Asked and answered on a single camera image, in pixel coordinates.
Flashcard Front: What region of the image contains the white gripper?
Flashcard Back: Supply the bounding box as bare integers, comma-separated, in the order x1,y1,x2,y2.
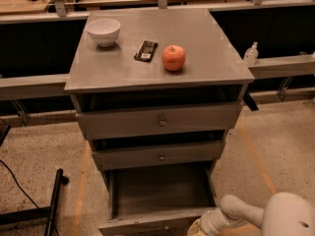
187,207,229,236

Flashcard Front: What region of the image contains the grey bottom drawer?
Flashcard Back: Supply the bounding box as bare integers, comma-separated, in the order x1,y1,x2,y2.
99,161,216,236

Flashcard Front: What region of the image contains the grey drawer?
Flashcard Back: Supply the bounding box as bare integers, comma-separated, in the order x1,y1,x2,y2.
92,141,225,170
77,102,241,140
99,161,216,236

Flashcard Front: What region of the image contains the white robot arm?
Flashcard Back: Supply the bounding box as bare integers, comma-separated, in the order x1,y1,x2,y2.
187,192,315,236

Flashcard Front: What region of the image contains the grey middle drawer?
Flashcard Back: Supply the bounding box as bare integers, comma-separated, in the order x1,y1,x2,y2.
92,141,225,170

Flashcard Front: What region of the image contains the grey wooden drawer cabinet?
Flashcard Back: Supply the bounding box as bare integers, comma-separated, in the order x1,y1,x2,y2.
64,7,256,195

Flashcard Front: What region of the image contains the grey top drawer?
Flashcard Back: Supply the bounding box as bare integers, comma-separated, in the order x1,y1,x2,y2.
77,102,241,140

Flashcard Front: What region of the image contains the black metal stand base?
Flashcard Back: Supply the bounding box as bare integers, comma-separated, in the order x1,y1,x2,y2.
0,168,69,236

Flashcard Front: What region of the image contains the red apple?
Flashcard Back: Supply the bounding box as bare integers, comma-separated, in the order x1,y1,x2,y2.
161,45,186,72

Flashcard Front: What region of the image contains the clear hand sanitizer bottle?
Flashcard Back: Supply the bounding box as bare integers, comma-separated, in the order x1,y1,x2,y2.
243,41,259,66

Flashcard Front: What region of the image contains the black chocolate bar wrapper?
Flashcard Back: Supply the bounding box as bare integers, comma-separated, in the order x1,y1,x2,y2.
134,40,158,62

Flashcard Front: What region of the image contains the white ceramic bowl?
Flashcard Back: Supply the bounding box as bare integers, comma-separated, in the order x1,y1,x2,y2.
86,19,121,46

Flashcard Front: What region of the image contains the grey metal rail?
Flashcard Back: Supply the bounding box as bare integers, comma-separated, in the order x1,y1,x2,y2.
0,55,315,101

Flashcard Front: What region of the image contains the black floor cable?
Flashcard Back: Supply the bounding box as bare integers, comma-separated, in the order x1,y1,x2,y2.
0,158,40,209

